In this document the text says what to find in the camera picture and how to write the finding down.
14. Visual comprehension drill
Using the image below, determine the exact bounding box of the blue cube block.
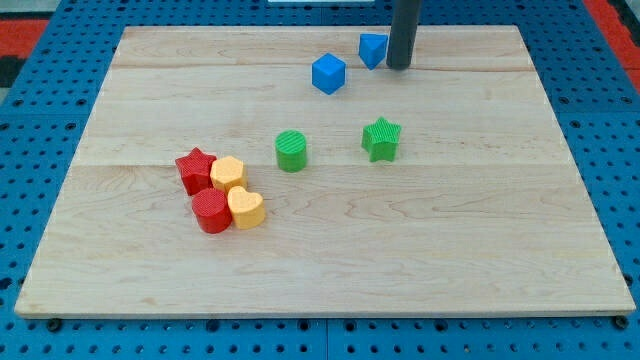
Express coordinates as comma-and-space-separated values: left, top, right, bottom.
311, 53, 346, 95

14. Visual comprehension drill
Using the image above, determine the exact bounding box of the green cylinder block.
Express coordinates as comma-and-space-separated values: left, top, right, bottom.
275, 130, 307, 172

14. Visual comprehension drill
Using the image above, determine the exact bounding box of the green star block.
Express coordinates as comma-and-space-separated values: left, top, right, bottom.
361, 117, 402, 162

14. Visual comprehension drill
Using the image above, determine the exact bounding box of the yellow heart block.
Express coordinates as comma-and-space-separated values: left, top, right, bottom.
227, 186, 266, 229

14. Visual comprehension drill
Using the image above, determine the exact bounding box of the yellow hexagon block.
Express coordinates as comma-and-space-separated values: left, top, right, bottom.
210, 156, 248, 194

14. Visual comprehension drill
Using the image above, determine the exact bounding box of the red cylinder block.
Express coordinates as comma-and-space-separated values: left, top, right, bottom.
192, 188, 232, 234

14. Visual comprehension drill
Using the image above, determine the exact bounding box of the red star block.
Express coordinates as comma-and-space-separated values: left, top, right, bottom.
175, 147, 217, 196

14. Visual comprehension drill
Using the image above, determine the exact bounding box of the blue triangular prism block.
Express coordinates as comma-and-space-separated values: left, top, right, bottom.
358, 33, 388, 70

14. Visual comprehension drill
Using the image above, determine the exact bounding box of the light wooden board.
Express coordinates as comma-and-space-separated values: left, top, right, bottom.
15, 26, 636, 319

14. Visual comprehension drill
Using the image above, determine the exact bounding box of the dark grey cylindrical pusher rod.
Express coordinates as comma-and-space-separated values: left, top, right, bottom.
386, 0, 422, 71

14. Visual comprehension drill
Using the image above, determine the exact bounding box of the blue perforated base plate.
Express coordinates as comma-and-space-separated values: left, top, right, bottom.
1, 1, 639, 359

